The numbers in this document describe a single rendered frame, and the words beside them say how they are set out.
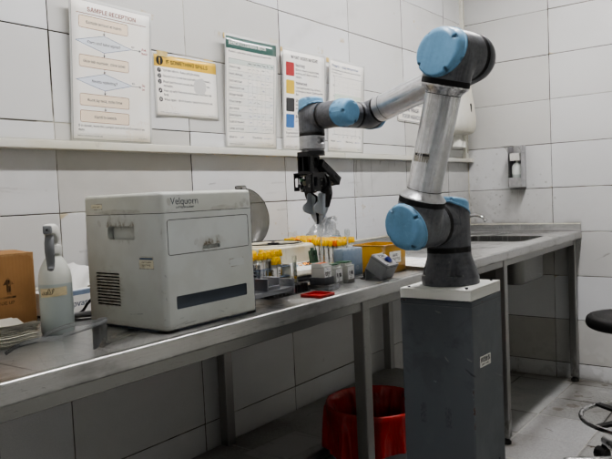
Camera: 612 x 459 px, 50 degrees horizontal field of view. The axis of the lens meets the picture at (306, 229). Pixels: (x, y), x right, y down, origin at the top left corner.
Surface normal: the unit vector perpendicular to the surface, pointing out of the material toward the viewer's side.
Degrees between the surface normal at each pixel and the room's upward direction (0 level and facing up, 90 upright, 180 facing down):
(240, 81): 93
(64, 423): 90
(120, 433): 90
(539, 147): 90
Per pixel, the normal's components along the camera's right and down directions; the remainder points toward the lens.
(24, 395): 0.79, 0.00
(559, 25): -0.61, 0.07
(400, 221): -0.73, 0.20
